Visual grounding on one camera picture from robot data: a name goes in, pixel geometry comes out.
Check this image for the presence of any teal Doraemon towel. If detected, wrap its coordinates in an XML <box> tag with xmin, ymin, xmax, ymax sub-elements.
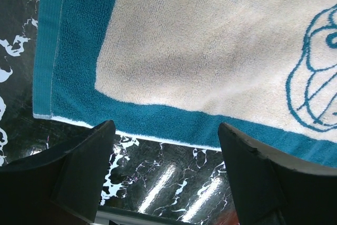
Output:
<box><xmin>33</xmin><ymin>0</ymin><xmax>336</xmax><ymax>167</ymax></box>

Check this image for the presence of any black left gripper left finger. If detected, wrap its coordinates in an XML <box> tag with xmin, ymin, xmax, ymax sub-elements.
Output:
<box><xmin>1</xmin><ymin>121</ymin><xmax>115</xmax><ymax>224</ymax></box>

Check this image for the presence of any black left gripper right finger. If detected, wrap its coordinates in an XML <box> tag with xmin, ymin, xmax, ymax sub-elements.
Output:
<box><xmin>218</xmin><ymin>123</ymin><xmax>336</xmax><ymax>224</ymax></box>

